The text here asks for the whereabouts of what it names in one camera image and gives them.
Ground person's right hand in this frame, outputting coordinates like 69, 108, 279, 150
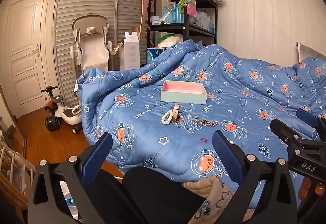
312, 179, 326, 198

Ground white slatted rack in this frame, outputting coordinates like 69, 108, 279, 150
0, 117, 36, 214

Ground white pearl bracelet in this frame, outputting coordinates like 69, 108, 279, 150
161, 110, 174, 126

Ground white plastic basket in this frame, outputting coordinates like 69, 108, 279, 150
195, 11, 211, 31

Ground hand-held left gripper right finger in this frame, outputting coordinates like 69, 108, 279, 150
212, 130, 298, 224

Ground rose gold wristwatch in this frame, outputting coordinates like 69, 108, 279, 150
171, 103, 182, 122

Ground person's black trousers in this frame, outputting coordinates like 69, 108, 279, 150
97, 167, 207, 224

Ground white baby high chair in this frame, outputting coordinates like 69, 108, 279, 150
70, 15, 114, 73

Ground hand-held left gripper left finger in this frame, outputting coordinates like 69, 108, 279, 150
28, 132, 114, 224

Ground grey bed guard rail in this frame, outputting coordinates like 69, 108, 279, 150
295, 41, 326, 61

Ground cream panelled door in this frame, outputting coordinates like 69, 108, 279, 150
5, 0, 55, 119

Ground black metal shelf rack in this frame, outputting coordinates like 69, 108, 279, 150
147, 0, 218, 47

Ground white ride-on toy car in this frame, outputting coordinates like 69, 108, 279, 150
41, 86, 83, 134

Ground blue astronaut bear printed blanket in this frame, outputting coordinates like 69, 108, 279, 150
76, 39, 326, 210

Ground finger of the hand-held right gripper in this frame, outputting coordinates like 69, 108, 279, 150
296, 107, 326, 141
270, 119, 326, 149

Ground pack of blue bottles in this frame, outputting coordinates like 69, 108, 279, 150
162, 2, 184, 24

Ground mint box with pink lining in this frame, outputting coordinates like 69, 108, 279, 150
160, 80, 208, 105

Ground metal chain necklace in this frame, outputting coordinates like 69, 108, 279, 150
195, 116, 219, 127

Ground beige quilted printed jacket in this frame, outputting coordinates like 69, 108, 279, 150
182, 175, 252, 224

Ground tall white carton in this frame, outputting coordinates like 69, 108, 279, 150
120, 32, 140, 70

